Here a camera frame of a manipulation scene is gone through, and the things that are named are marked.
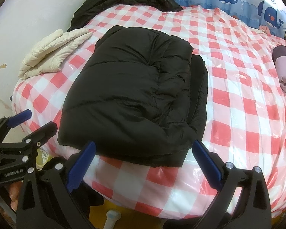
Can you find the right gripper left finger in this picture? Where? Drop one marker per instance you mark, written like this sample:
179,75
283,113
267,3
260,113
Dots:
45,199

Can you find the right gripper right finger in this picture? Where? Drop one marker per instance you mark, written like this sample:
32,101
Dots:
242,199

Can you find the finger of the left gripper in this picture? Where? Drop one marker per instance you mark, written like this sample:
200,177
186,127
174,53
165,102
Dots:
38,138
8,123

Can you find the black puffer jacket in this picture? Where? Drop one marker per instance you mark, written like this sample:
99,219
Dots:
141,98

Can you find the person's hand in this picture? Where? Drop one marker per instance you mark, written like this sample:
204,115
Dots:
14,192

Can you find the white plastic bottle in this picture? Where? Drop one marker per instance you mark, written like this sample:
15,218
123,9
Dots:
112,216

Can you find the beige puffer jacket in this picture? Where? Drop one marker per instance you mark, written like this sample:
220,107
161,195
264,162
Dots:
47,55

